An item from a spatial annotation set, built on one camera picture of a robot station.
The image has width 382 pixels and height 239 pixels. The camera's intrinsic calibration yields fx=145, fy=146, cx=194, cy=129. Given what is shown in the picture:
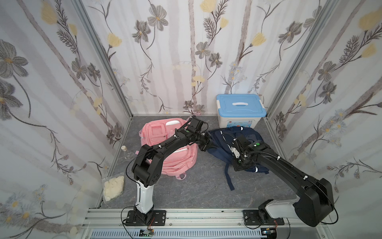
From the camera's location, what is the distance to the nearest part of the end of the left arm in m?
0.73

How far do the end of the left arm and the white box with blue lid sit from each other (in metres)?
0.28

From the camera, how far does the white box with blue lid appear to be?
40.4 inches
